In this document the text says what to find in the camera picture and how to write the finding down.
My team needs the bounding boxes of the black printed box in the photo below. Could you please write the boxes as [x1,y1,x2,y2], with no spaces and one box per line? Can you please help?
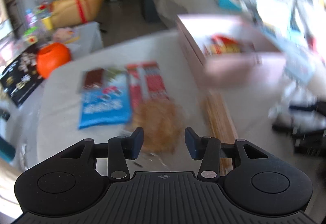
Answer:
[0,44,46,107]

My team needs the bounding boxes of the blue cartoon card packs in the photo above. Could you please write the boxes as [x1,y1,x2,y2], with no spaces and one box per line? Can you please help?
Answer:
[255,28,316,84]

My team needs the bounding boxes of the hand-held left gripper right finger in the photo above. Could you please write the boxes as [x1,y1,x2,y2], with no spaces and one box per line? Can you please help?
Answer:
[185,127,270,181]

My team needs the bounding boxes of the yellow cup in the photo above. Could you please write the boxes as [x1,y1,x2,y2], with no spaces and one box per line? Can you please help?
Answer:
[42,16,54,30]

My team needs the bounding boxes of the blue label hawthorn packet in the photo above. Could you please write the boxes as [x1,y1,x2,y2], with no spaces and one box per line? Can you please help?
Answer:
[77,67,133,130]

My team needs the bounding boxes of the orange bowl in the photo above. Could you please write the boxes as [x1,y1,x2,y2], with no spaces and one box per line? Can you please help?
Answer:
[36,43,71,79]

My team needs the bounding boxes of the pink gift box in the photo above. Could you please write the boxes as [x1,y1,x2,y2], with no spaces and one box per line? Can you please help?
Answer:
[176,14,287,87]

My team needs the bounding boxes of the red yellow biscuit packet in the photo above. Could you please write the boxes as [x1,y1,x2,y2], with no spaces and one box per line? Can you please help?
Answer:
[204,34,255,56]

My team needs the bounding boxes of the red ribbon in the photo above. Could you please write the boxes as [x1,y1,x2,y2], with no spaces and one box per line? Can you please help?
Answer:
[75,0,88,23]

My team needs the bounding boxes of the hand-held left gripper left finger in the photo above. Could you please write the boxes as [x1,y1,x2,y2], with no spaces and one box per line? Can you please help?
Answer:
[60,126,144,181]

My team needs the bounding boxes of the pink plush toy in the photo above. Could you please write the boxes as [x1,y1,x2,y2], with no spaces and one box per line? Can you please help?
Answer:
[53,27,77,41]

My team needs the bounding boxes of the colourful kids bottle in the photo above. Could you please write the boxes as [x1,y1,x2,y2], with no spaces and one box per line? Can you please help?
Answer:
[25,9,39,27]

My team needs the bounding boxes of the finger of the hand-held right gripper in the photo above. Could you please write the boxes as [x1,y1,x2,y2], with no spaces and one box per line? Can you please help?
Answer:
[272,122,325,138]
[289,102,326,114]

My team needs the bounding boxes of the teal bottle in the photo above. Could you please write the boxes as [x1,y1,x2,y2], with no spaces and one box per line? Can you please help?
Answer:
[0,135,16,163]

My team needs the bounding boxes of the cartoon printed card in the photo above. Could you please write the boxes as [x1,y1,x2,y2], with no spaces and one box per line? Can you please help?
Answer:
[256,0,310,36]

